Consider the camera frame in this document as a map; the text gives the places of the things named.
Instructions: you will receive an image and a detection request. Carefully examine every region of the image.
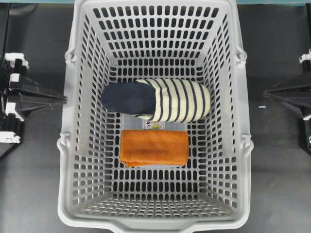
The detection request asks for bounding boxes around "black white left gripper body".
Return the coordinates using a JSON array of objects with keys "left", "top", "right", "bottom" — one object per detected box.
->
[{"left": 0, "top": 52, "right": 29, "bottom": 157}]

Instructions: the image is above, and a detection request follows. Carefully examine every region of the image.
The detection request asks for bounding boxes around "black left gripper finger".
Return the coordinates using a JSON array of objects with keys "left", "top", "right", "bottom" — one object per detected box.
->
[
  {"left": 15, "top": 75, "right": 67, "bottom": 100},
  {"left": 16, "top": 98, "right": 67, "bottom": 116}
]

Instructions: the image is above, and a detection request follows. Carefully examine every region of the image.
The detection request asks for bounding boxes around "clear plastic package with label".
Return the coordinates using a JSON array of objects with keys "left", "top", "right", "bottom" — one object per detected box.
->
[{"left": 121, "top": 114, "right": 187, "bottom": 168}]

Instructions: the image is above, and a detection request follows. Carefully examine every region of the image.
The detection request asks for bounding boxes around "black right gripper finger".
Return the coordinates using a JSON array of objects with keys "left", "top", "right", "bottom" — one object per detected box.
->
[
  {"left": 264, "top": 92, "right": 311, "bottom": 119},
  {"left": 265, "top": 78, "right": 311, "bottom": 97}
]

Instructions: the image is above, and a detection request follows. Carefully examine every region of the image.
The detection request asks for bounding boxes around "navy striped cream slipper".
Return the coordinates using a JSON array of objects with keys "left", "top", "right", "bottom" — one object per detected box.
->
[{"left": 101, "top": 78, "right": 211, "bottom": 123}]

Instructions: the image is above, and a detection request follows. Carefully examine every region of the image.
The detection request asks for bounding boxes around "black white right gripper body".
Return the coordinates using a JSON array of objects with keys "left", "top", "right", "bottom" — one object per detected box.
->
[{"left": 299, "top": 49, "right": 311, "bottom": 149}]

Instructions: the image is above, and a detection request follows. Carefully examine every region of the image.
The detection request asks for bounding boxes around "grey plastic shopping basket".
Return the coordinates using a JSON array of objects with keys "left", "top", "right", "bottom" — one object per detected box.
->
[{"left": 57, "top": 0, "right": 254, "bottom": 233}]

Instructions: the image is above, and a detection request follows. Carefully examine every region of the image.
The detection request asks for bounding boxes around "orange cloth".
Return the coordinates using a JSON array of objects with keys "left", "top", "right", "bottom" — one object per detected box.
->
[{"left": 120, "top": 130, "right": 189, "bottom": 167}]

